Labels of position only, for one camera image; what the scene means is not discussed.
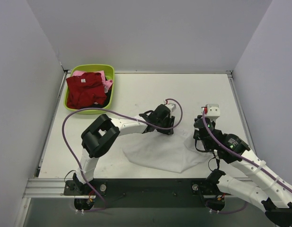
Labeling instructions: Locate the aluminium front rail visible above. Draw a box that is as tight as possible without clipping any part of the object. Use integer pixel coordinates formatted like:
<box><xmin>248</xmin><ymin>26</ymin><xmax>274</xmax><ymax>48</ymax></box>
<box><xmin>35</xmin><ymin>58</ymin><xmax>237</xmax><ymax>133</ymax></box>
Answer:
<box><xmin>23</xmin><ymin>178</ymin><xmax>65</xmax><ymax>198</ymax></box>

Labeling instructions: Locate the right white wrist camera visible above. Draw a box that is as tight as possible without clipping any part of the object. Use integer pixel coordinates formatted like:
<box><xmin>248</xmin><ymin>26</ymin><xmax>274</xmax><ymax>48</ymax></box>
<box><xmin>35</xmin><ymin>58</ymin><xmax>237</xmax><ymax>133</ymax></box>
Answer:
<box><xmin>202</xmin><ymin>104</ymin><xmax>221</xmax><ymax>121</ymax></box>

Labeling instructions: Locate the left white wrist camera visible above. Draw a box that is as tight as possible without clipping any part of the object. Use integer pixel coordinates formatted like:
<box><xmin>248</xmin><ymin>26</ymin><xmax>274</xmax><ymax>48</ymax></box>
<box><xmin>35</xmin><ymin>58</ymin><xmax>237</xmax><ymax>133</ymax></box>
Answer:
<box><xmin>164</xmin><ymin>100</ymin><xmax>177</xmax><ymax>113</ymax></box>

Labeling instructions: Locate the black t shirt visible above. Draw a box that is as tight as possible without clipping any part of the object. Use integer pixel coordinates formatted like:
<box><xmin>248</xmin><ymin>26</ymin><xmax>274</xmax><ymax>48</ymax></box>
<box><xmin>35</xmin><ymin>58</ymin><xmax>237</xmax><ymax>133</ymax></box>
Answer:
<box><xmin>78</xmin><ymin>72</ymin><xmax>113</xmax><ymax>108</ymax></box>

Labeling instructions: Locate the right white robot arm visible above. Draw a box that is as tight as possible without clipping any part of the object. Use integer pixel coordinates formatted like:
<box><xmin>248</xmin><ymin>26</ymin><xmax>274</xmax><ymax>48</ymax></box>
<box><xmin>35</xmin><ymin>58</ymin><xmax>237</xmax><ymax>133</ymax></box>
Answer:
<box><xmin>194</xmin><ymin>115</ymin><xmax>292</xmax><ymax>227</ymax></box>

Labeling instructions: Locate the red t shirt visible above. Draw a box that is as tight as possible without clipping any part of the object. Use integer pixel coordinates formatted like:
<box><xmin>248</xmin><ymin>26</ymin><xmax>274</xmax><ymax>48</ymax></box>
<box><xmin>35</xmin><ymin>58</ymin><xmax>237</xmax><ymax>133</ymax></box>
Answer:
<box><xmin>66</xmin><ymin>72</ymin><xmax>107</xmax><ymax>109</ymax></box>

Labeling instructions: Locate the white t shirt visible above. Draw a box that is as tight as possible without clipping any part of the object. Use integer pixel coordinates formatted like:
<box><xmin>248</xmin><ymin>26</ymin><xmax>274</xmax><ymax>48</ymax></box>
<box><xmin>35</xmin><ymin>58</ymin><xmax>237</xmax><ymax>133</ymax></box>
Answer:
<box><xmin>122</xmin><ymin>131</ymin><xmax>212</xmax><ymax>173</ymax></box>

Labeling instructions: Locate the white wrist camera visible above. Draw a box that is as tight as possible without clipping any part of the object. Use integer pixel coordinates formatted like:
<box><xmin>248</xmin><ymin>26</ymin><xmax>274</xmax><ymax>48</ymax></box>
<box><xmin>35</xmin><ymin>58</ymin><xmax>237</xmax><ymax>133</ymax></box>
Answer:
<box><xmin>164</xmin><ymin>100</ymin><xmax>177</xmax><ymax>113</ymax></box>
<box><xmin>202</xmin><ymin>104</ymin><xmax>221</xmax><ymax>121</ymax></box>

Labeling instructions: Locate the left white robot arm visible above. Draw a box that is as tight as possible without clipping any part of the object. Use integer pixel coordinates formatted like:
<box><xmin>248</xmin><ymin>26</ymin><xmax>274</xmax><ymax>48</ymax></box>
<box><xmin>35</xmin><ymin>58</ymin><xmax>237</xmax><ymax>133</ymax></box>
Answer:
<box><xmin>73</xmin><ymin>103</ymin><xmax>176</xmax><ymax>195</ymax></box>

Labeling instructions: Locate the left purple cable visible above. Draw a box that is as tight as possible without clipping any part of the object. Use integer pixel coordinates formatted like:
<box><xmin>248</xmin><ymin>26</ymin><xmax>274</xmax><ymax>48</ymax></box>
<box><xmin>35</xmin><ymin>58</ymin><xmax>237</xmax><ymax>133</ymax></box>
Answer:
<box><xmin>62</xmin><ymin>98</ymin><xmax>183</xmax><ymax>211</ymax></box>

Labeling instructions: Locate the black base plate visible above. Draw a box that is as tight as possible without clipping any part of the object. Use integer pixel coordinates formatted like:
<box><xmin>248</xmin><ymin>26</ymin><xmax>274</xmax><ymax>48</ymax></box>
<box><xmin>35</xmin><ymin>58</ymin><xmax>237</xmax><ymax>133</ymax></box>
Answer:
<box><xmin>64</xmin><ymin>178</ymin><xmax>226</xmax><ymax>210</ymax></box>

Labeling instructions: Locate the pink t shirt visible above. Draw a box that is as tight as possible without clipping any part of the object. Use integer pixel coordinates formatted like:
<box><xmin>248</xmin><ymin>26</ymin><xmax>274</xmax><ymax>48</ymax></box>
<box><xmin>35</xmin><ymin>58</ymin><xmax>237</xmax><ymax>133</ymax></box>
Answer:
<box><xmin>72</xmin><ymin>70</ymin><xmax>114</xmax><ymax>105</ymax></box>

